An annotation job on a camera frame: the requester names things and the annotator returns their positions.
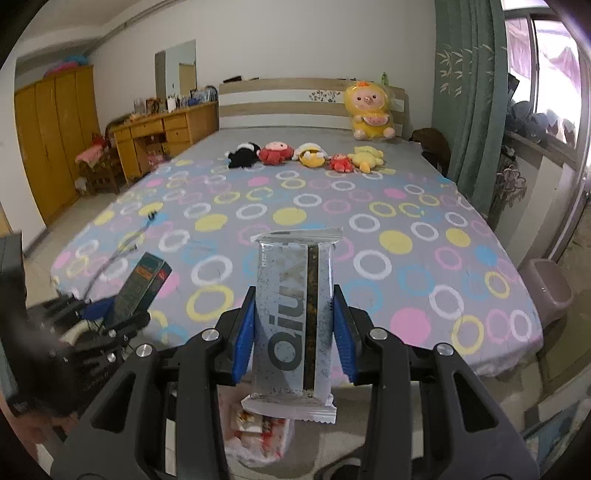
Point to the grey speckled snack wrapper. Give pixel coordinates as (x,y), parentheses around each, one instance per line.
(286,323)

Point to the pink cloth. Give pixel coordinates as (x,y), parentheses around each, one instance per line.
(90,154)

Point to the bed with circle-patterned sheet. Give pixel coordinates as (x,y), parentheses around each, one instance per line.
(323,221)

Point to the striped wooden headboard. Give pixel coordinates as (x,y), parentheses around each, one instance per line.
(277,104)

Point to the grey plastic bin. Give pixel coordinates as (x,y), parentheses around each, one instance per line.
(547,290)

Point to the yellow wooden wardrobe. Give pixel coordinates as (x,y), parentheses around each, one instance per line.
(55,138)

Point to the wooden desk with drawers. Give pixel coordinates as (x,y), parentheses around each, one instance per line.
(184,122)

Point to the dark brown chair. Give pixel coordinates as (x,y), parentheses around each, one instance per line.
(431,143)

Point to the large yellow plush in bag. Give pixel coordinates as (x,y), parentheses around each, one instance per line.
(367,106)

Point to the wall mirror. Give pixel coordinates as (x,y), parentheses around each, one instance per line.
(178,69)

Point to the green patterned curtain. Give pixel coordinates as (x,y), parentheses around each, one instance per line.
(471,92)

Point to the red round plush toy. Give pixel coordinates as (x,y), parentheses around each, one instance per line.
(276,152)

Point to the pink and blue bundle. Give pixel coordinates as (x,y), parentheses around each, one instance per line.
(69,64)

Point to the dark green carton box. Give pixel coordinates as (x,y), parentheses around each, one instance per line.
(138,290)

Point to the small red plush toy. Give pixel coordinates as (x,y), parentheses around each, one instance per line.
(340,164)

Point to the black and white plush toy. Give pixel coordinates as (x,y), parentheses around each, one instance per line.
(242,157)

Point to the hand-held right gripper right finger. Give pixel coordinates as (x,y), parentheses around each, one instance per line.
(344,337)

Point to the grey-blue cloth pile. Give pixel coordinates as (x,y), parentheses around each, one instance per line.
(531,122)

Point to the window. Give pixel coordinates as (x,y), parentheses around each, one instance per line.
(549,60)

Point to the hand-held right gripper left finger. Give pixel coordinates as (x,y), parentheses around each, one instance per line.
(242,341)

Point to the yellow duck plush toy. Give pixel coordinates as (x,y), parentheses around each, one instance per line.
(367,158)

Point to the metal flower-shaped rack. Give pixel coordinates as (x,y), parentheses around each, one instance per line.
(510,189)

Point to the white and yellow plush toy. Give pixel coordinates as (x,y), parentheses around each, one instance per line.
(310,157)

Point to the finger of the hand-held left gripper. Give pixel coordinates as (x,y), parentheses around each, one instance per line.
(129,325)
(99,309)

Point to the blue picture frame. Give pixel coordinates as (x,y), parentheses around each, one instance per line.
(203,96)

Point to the wooden chair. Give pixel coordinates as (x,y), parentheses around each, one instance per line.
(104,175)

